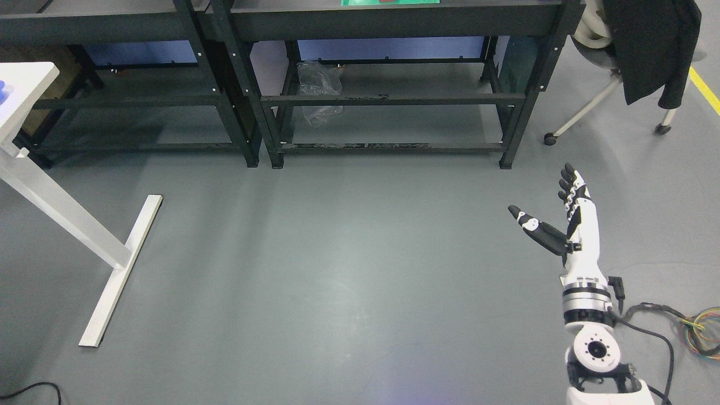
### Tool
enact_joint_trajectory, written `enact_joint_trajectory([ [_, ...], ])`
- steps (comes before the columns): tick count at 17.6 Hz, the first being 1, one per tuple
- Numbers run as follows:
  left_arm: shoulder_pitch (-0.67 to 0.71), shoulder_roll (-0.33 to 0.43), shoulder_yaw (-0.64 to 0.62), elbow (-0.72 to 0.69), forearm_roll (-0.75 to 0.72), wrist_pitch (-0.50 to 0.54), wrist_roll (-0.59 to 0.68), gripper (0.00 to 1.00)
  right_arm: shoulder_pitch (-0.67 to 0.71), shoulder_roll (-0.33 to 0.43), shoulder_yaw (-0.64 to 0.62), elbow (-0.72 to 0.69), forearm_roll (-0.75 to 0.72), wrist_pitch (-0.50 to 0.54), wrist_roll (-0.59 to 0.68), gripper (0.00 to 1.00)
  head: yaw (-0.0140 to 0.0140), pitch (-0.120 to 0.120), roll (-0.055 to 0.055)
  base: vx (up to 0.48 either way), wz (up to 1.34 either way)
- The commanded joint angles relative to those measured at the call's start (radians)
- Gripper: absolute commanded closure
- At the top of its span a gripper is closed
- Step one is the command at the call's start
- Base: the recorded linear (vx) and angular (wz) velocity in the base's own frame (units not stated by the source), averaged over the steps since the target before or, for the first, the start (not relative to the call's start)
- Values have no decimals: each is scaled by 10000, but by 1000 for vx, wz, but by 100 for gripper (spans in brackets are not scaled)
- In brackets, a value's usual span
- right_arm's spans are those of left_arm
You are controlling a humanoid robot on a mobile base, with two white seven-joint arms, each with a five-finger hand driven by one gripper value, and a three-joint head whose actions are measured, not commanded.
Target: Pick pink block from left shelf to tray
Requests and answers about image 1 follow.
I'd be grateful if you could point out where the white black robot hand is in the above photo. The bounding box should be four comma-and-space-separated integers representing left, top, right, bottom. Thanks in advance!
507, 163, 609, 286

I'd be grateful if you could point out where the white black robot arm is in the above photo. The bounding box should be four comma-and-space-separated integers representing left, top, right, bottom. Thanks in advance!
560, 275, 654, 404

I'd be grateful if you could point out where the black metal shelf right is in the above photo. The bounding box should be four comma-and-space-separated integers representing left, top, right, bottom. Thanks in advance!
209, 1, 586, 169

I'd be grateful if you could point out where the black metal shelf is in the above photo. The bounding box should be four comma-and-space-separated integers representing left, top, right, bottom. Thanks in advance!
2, 1, 260, 168
209, 1, 586, 169

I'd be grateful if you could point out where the green tray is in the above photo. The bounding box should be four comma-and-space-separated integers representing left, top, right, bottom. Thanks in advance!
340, 0, 442, 7

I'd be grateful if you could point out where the black metal shelf left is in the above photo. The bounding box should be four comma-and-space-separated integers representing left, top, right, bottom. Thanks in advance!
2, 1, 260, 168

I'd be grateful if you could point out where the office chair with white legs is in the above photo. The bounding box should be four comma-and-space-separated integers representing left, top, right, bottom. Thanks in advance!
543, 1, 707, 146

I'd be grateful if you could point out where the black jacket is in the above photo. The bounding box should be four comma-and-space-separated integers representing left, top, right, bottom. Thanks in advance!
602, 1, 702, 110

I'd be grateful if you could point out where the clear plastic bag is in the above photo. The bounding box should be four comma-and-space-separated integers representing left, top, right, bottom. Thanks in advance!
296, 61, 344, 128

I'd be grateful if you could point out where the white table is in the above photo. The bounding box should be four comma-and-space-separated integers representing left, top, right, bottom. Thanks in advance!
1, 62, 164, 348

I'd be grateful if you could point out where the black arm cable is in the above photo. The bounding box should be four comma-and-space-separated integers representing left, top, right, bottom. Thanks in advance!
607, 276, 692, 405

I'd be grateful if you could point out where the coloured wire bundle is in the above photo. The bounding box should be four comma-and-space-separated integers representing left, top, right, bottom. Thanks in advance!
679, 307, 720, 357

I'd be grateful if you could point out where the black floor cable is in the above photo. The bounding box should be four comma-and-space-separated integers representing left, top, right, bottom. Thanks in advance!
0, 382, 62, 405

